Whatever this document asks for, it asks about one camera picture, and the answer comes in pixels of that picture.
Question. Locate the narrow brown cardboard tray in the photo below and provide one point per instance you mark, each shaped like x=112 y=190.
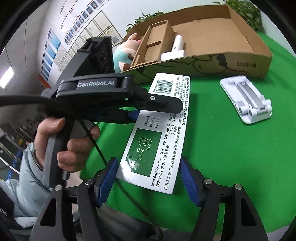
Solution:
x=157 y=40

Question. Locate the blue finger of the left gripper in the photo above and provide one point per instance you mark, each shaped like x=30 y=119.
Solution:
x=118 y=116
x=153 y=102

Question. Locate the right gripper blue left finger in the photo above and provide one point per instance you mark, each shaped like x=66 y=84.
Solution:
x=105 y=181

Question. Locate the white handheld lint remover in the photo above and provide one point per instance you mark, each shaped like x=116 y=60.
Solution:
x=177 y=50

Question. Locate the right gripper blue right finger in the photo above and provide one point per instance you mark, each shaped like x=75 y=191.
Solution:
x=192 y=180

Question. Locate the large shallow cardboard box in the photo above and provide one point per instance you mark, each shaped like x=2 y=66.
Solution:
x=217 y=42

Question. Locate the pink teal plush pig toy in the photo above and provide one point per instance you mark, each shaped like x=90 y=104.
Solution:
x=125 y=53

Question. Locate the potted green plant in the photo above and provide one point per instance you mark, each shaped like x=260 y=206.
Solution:
x=248 y=11
x=143 y=18

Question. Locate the light blue jacket sleeve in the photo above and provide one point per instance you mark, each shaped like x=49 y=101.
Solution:
x=22 y=200

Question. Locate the white green printed carton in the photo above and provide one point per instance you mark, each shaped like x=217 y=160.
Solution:
x=153 y=151

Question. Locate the left potted green plant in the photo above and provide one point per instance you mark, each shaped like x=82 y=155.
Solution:
x=143 y=18

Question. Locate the white folding phone stand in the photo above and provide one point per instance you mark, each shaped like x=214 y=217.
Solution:
x=249 y=103

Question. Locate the green tablecloth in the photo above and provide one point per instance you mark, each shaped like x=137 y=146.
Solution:
x=261 y=156

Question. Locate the right potted green plant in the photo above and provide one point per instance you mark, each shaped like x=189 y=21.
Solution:
x=248 y=11

